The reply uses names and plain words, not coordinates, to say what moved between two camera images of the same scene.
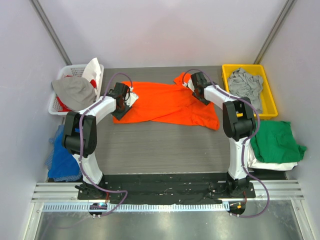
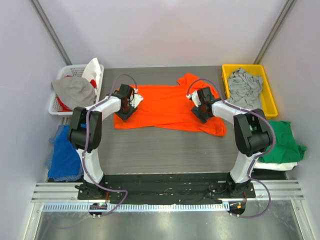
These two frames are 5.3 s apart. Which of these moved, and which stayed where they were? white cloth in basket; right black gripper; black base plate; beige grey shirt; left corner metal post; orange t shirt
Moved: orange t shirt; right black gripper
Stayed: white cloth in basket; black base plate; left corner metal post; beige grey shirt
